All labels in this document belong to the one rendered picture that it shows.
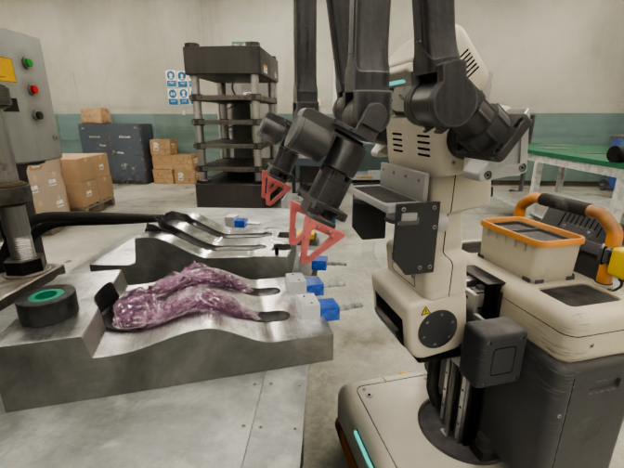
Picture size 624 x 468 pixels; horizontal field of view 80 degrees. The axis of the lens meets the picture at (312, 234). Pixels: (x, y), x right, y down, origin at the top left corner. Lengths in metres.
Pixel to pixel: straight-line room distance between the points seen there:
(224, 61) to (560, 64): 5.71
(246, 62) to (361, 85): 4.28
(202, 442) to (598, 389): 0.90
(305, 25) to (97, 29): 7.88
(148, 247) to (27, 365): 0.42
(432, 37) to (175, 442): 0.69
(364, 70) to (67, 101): 8.69
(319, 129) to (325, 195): 0.10
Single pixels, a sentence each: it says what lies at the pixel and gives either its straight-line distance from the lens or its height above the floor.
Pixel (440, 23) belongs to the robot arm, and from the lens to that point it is 0.68.
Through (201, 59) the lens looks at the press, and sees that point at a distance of 5.02.
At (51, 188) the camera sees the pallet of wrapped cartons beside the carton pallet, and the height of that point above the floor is 0.49.
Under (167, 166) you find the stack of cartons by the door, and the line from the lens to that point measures 7.76.
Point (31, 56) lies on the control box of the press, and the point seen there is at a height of 1.40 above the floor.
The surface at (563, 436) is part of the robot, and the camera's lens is 1.17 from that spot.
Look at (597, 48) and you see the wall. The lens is 8.47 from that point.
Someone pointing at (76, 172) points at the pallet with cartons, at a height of 0.58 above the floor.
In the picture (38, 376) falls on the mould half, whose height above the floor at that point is 0.85.
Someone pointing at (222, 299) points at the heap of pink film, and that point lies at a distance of 0.69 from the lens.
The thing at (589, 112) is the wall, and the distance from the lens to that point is 8.44.
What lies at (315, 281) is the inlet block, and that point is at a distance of 0.82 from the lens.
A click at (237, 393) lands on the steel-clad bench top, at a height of 0.80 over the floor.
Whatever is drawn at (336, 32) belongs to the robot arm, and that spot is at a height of 1.42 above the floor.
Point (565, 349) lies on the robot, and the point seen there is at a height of 0.73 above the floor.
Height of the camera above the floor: 1.21
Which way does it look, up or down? 17 degrees down
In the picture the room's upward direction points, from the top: straight up
